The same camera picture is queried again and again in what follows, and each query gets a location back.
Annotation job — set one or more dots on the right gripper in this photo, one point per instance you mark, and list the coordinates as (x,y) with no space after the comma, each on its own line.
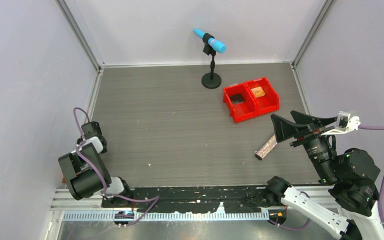
(284,128)

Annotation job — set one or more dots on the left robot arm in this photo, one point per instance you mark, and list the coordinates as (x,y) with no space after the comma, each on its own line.
(85,173)

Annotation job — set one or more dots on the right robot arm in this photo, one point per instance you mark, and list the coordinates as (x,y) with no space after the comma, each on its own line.
(351,176)

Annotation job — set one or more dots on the glitter tube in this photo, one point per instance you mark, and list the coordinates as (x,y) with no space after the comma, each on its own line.
(266,148)

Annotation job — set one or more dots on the right red bin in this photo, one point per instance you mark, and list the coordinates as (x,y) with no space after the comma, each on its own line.
(268,103)

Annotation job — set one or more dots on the red bin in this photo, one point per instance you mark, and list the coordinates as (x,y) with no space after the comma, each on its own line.
(268,103)
(240,102)

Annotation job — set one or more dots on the orange block in bin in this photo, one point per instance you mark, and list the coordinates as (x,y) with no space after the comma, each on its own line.
(258,92)

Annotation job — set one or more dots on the left red bin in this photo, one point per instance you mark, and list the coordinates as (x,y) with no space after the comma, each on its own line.
(240,102)

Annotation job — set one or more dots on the black microphone stand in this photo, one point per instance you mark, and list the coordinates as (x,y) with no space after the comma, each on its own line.
(210,80)

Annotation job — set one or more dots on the blue microphone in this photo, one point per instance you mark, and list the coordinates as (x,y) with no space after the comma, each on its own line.
(211,45)

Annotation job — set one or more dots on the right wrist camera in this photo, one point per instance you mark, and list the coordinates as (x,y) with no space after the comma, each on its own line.
(347,121)

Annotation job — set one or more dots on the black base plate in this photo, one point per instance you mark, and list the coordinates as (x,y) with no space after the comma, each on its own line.
(203,199)

